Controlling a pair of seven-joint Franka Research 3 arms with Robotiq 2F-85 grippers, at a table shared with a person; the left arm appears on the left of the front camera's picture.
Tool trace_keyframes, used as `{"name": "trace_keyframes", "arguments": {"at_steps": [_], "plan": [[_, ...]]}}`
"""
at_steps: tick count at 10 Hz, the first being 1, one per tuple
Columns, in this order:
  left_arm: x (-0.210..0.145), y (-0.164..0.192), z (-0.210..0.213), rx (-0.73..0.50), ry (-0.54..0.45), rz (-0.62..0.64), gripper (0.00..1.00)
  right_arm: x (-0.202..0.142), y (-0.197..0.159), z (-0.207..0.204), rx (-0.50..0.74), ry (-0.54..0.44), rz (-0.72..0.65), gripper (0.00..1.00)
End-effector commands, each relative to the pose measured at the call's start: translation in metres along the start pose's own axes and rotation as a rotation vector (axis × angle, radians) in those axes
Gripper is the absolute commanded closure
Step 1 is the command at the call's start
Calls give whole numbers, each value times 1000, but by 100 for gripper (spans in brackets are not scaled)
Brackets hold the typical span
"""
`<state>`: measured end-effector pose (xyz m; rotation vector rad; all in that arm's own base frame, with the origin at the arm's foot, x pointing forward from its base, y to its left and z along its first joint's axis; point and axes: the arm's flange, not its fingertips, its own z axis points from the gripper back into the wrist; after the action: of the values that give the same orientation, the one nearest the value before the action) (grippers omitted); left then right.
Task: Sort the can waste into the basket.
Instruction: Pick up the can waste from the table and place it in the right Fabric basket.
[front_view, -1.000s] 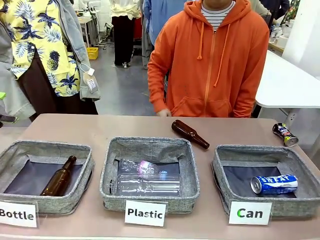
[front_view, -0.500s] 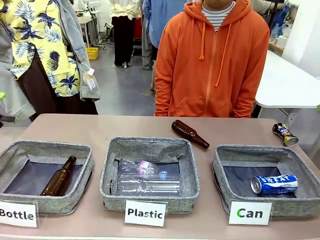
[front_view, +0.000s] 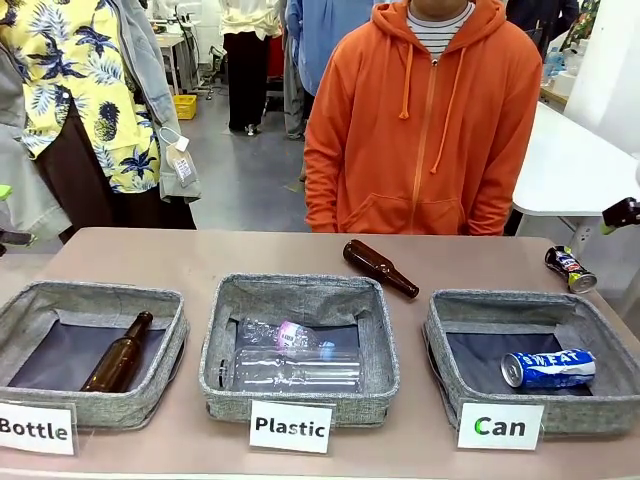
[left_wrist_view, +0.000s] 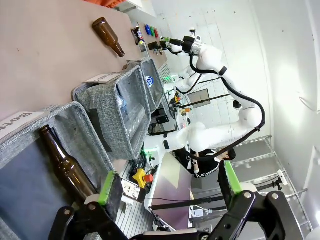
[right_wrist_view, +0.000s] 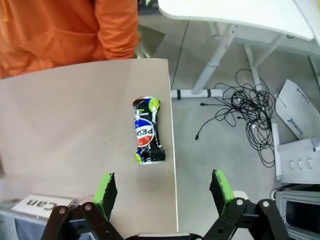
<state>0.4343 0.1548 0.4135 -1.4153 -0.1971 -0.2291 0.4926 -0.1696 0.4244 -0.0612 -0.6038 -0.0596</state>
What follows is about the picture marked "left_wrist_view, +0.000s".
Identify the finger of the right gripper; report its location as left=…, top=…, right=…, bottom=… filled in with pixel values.
left=161, top=37, right=183, bottom=45
left=164, top=43, right=183, bottom=54

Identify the grey square board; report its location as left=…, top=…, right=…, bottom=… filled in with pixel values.
left=187, top=88, right=211, bottom=109

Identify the seated person in black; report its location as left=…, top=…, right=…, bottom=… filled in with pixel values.
left=174, top=147, right=237, bottom=179

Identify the grey fabric basket labelled Can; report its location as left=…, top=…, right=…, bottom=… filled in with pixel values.
left=123, top=57, right=166, bottom=117

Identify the black tripod stand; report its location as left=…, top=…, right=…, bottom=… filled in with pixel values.
left=149, top=179, right=286, bottom=214

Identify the metal wire shelf rack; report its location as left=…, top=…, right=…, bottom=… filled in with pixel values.
left=229, top=134, right=314, bottom=231

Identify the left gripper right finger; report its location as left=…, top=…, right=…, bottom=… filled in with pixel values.
left=209, top=159, right=314, bottom=240

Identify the person in orange hoodie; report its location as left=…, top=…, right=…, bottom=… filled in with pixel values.
left=82, top=0, right=126, bottom=9

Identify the wide brown glass bottle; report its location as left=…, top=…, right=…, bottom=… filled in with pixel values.
left=92, top=17, right=126, bottom=58

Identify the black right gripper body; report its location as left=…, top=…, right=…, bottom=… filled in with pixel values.
left=180, top=35, right=197, bottom=51

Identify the grey fabric basket labelled Plastic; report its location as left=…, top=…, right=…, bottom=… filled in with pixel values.
left=70, top=65, right=154, bottom=161

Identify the white Bottle label sign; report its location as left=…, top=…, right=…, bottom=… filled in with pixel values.
left=0, top=111, right=45, bottom=142

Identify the grey fabric basket labelled Bottle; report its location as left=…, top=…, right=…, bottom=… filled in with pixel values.
left=0, top=101, right=119, bottom=240

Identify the yellow emergency stop button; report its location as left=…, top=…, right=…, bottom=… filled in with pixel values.
left=132, top=168, right=154, bottom=189

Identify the white Plastic label sign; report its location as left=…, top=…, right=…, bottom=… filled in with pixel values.
left=84, top=72, right=121, bottom=85

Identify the large clear plastic bottle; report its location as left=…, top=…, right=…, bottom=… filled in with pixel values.
left=123, top=103, right=149, bottom=139

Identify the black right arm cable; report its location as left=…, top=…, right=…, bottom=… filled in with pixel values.
left=188, top=53, right=266, bottom=161

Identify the slim brown glass bottle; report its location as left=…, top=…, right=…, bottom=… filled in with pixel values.
left=38, top=124, right=100, bottom=204

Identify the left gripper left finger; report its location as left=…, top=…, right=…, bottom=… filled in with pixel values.
left=55, top=171, right=141, bottom=240

